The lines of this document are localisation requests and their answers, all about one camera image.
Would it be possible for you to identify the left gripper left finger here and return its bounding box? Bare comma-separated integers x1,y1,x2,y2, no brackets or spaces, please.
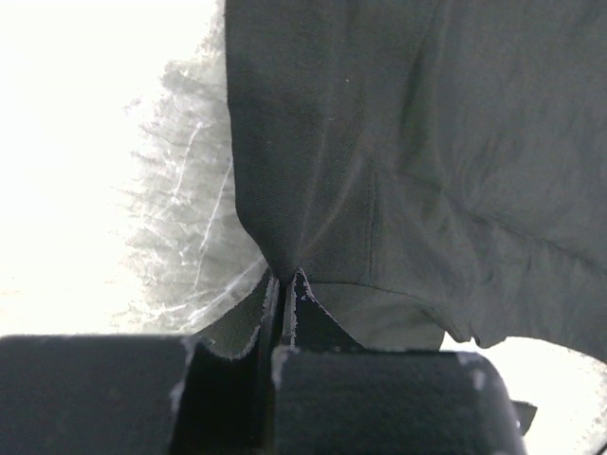
1,273,283,454

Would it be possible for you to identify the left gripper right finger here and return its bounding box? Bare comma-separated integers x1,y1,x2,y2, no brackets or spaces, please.
272,272,536,454

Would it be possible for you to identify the black long sleeve shirt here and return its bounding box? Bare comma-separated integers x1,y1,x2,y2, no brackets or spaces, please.
225,1,606,360

